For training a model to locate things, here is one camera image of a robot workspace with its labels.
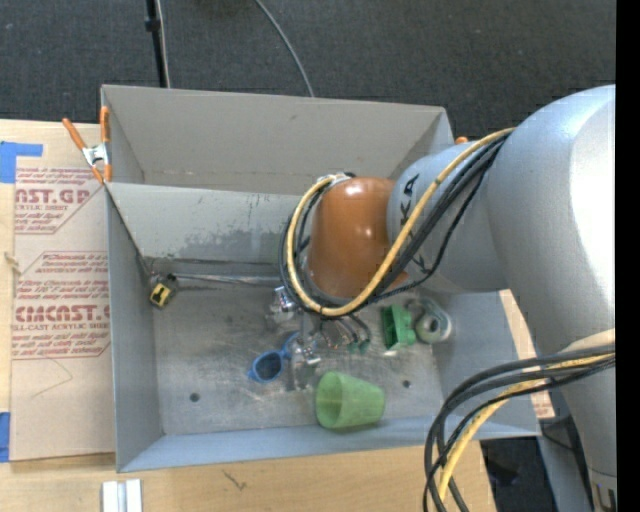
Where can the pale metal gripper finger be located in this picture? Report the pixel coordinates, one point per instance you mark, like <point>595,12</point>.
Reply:
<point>310,357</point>
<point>294,376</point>

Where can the blue sunglasses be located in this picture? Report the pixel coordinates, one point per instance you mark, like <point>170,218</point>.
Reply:
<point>266,366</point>

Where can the green plastic cup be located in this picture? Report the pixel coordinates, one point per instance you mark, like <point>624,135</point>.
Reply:
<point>350,400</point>

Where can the grey metal bin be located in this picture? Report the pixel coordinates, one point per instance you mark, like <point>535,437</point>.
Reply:
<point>210,400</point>

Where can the green plastic block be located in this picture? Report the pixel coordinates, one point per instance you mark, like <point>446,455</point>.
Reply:
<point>397,327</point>

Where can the yellow and black plug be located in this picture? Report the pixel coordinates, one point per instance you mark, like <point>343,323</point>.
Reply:
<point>161,294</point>

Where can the brown cardboard board red print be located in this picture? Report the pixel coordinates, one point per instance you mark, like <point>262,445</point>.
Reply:
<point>60,390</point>

